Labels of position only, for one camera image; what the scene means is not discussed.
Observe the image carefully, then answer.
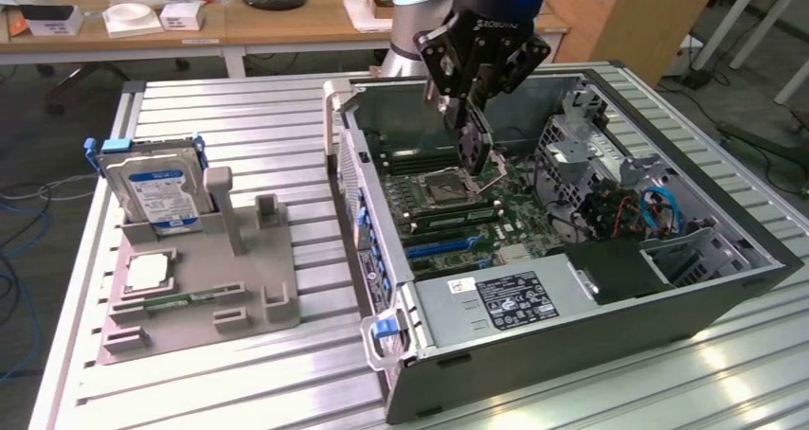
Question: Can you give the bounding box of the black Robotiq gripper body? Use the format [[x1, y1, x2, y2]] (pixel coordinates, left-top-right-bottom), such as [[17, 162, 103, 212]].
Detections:
[[451, 0, 551, 95]]

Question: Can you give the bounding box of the black graphics card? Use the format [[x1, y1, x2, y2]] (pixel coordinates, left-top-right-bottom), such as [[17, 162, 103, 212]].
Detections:
[[420, 77, 497, 175]]

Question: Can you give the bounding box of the white paper stack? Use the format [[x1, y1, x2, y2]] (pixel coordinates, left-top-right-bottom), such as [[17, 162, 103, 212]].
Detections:
[[343, 0, 396, 33]]

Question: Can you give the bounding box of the wooden cabinet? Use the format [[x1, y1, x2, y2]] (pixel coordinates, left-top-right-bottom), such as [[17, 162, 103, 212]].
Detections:
[[543, 0, 726, 86]]

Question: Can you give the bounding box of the wooden desk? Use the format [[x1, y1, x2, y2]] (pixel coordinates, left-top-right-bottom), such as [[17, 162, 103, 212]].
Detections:
[[0, 0, 570, 79]]

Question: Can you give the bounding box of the metal socket cover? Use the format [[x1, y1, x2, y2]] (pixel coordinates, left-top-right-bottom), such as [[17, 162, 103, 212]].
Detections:
[[479, 149, 511, 194]]

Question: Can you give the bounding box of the silver drive cage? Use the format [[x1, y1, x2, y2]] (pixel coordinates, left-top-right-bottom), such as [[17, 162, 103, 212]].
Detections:
[[535, 77, 633, 204]]

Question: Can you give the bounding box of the white control box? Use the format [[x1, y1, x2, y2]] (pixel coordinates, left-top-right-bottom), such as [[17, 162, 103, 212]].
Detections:
[[673, 36, 706, 79]]

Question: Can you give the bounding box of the CPU socket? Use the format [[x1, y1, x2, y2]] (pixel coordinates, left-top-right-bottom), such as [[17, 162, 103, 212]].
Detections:
[[420, 169, 473, 208]]

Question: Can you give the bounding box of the black RAM stick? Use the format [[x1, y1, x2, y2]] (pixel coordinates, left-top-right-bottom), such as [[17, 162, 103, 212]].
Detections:
[[410, 205, 501, 228]]

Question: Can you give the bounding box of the green motherboard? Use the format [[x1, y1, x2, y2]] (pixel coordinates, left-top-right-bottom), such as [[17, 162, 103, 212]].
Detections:
[[366, 131, 570, 282]]

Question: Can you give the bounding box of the blue expansion slot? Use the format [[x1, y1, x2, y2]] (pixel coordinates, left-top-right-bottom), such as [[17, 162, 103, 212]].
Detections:
[[403, 238, 479, 260]]

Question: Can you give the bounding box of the small white labelled box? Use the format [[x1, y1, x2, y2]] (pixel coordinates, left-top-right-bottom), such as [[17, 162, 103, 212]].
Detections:
[[157, 1, 207, 32]]

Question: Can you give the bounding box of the white round holder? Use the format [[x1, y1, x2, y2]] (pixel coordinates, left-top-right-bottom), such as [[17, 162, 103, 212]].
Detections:
[[101, 2, 164, 39]]

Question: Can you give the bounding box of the grey disk bay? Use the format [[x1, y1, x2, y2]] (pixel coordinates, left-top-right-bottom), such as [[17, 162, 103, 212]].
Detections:
[[638, 225, 753, 289]]

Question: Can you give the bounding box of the hard disk with blue carrier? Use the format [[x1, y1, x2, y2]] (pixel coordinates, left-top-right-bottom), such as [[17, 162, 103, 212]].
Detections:
[[83, 134, 220, 235]]

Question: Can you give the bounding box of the grey power supply unit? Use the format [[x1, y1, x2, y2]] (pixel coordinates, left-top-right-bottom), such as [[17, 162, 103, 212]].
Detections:
[[414, 254, 599, 349]]

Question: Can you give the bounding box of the black office chair base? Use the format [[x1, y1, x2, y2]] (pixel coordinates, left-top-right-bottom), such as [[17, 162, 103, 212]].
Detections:
[[36, 60, 128, 115]]

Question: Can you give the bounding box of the white box with black lid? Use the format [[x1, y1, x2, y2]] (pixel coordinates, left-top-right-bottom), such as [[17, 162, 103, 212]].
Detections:
[[17, 4, 84, 37]]

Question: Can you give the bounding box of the open black PC case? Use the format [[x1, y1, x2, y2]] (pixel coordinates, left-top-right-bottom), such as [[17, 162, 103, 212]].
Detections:
[[322, 67, 805, 425]]

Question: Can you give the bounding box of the grey parts rack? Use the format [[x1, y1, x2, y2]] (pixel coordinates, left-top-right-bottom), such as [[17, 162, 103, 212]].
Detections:
[[93, 165, 303, 367]]

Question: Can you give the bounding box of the silver CPU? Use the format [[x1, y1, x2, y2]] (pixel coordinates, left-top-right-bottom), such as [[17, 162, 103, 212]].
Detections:
[[124, 254, 173, 293]]

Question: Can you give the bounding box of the green RAM stick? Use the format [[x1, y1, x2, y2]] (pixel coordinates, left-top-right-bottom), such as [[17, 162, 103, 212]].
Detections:
[[143, 288, 220, 314]]

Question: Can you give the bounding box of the blue wire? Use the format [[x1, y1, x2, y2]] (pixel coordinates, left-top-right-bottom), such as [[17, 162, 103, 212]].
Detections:
[[637, 188, 687, 235]]

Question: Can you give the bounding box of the white table frame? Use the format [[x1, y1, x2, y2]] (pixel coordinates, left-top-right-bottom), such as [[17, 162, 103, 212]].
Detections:
[[691, 0, 809, 105]]

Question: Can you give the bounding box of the blue floor cable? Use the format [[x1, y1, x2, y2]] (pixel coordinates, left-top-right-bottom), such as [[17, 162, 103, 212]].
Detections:
[[0, 197, 52, 380]]

